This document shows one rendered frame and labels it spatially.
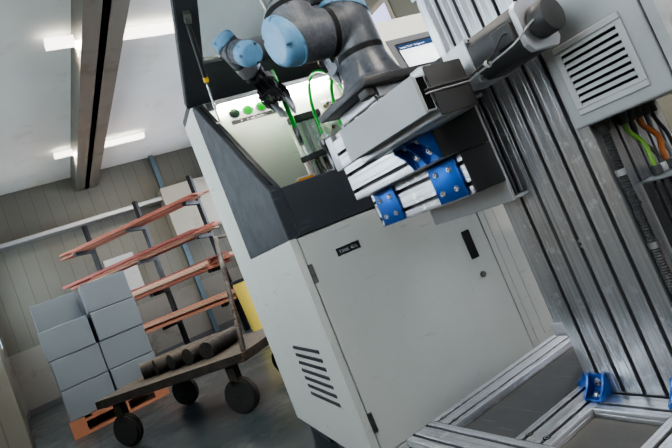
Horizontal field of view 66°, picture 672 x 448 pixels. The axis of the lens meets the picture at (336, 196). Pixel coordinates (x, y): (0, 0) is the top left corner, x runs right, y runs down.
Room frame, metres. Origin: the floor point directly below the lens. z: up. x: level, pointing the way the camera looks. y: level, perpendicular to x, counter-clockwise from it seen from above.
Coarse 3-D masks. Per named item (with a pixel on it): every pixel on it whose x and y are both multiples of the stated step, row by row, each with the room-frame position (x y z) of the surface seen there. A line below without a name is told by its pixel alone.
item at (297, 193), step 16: (320, 176) 1.63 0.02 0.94; (336, 176) 1.65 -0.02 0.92; (288, 192) 1.58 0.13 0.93; (304, 192) 1.60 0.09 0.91; (320, 192) 1.62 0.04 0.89; (336, 192) 1.64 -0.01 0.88; (352, 192) 1.66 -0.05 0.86; (304, 208) 1.59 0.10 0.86; (320, 208) 1.61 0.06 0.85; (336, 208) 1.63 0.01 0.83; (352, 208) 1.65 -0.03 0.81; (368, 208) 1.67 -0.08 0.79; (304, 224) 1.58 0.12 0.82; (320, 224) 1.60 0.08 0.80
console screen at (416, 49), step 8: (424, 32) 2.28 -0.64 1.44; (392, 40) 2.21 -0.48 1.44; (400, 40) 2.22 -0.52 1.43; (408, 40) 2.24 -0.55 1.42; (416, 40) 2.25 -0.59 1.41; (424, 40) 2.26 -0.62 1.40; (392, 48) 2.19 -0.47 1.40; (400, 48) 2.20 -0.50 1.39; (408, 48) 2.22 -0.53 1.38; (416, 48) 2.23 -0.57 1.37; (424, 48) 2.24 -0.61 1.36; (432, 48) 2.26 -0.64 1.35; (400, 56) 2.19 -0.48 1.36; (408, 56) 2.20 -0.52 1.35; (416, 56) 2.21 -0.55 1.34; (424, 56) 2.22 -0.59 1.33; (432, 56) 2.24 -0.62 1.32; (400, 64) 2.17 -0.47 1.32; (408, 64) 2.18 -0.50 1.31; (416, 64) 2.19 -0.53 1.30
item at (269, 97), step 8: (248, 80) 1.61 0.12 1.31; (256, 80) 1.59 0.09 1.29; (264, 80) 1.61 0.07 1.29; (272, 80) 1.66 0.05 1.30; (256, 88) 1.61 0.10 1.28; (264, 88) 1.62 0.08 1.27; (272, 88) 1.62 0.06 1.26; (280, 88) 1.69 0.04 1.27; (264, 96) 1.65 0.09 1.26; (272, 96) 1.66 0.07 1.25; (280, 96) 1.65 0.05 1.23; (264, 104) 1.65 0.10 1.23; (272, 104) 1.68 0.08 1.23
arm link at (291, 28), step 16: (272, 0) 1.14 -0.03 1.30; (288, 0) 1.12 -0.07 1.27; (304, 0) 1.14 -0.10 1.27; (272, 16) 1.11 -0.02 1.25; (288, 16) 1.10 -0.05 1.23; (304, 16) 1.11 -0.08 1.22; (320, 16) 1.13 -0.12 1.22; (272, 32) 1.12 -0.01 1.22; (288, 32) 1.09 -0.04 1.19; (304, 32) 1.10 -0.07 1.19; (320, 32) 1.12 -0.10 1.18; (272, 48) 1.15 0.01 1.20; (288, 48) 1.10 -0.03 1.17; (304, 48) 1.12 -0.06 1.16; (320, 48) 1.14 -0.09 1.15; (288, 64) 1.14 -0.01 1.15
